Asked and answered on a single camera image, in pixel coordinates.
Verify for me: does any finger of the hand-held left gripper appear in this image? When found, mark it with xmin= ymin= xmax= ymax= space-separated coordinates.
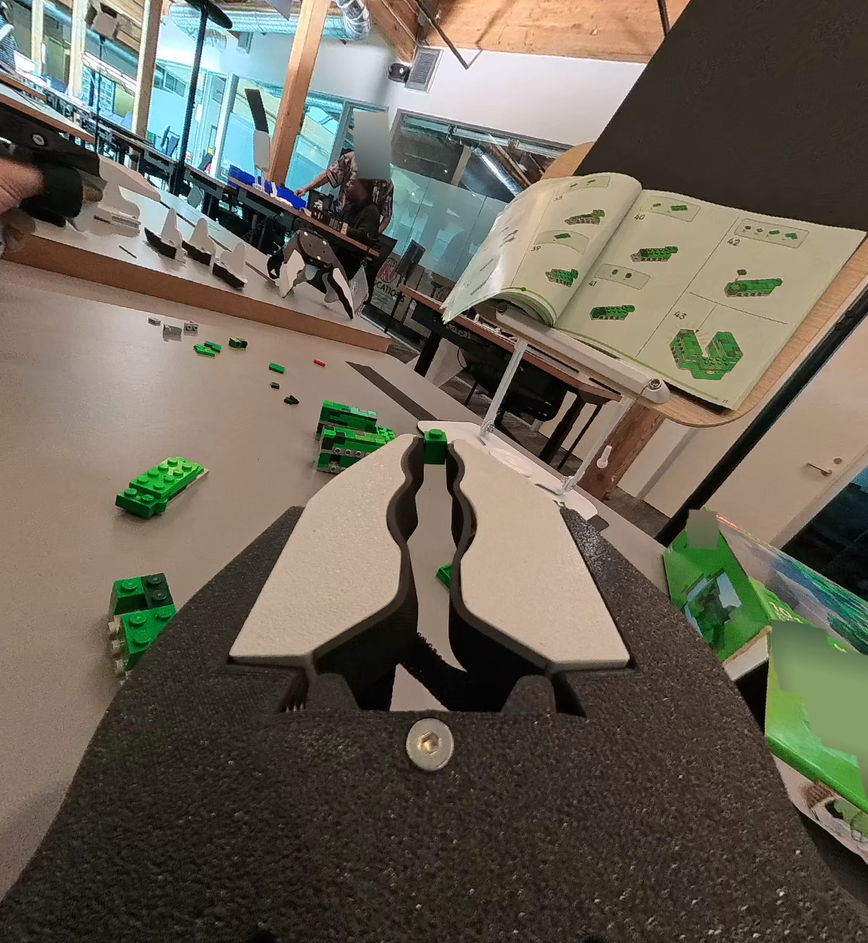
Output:
xmin=99 ymin=158 xmax=163 ymax=207
xmin=73 ymin=180 xmax=142 ymax=237

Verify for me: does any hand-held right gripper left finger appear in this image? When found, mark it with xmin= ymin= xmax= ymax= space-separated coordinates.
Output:
xmin=228 ymin=433 xmax=424 ymax=675

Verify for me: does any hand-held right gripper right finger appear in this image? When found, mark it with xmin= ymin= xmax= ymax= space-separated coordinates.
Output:
xmin=445 ymin=440 xmax=631 ymax=673

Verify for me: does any green white brick assembly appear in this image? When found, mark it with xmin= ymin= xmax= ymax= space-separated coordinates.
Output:
xmin=106 ymin=573 xmax=178 ymax=679

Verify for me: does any white and black wedge piece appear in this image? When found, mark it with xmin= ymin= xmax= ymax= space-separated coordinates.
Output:
xmin=184 ymin=217 xmax=219 ymax=266
xmin=212 ymin=242 xmax=248 ymax=290
xmin=144 ymin=208 xmax=186 ymax=260

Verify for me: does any white clear book stand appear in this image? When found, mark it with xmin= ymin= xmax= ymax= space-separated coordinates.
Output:
xmin=418 ymin=305 xmax=672 ymax=520

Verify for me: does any wood-edged grey table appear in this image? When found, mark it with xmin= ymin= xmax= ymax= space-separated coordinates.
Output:
xmin=3 ymin=158 xmax=392 ymax=353

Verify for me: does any large green brick assembly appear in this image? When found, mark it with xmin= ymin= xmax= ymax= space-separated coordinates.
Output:
xmin=315 ymin=400 xmax=397 ymax=472

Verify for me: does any black lamp pole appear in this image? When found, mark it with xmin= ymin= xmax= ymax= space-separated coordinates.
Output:
xmin=176 ymin=0 xmax=233 ymax=174

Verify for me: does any black and white device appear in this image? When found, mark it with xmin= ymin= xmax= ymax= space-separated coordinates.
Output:
xmin=267 ymin=228 xmax=355 ymax=319

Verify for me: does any green toy box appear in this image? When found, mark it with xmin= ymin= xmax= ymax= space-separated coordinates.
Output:
xmin=662 ymin=508 xmax=868 ymax=878

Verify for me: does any white door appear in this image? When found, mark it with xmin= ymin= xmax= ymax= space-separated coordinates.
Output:
xmin=692 ymin=309 xmax=868 ymax=548

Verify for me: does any green instruction booklet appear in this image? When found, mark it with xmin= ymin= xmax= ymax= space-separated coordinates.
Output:
xmin=441 ymin=173 xmax=868 ymax=411

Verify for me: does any black panel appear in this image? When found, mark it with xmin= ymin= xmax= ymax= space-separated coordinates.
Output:
xmin=537 ymin=0 xmax=868 ymax=238

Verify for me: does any grey wall vent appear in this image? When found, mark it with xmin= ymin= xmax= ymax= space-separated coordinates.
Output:
xmin=405 ymin=48 xmax=444 ymax=93

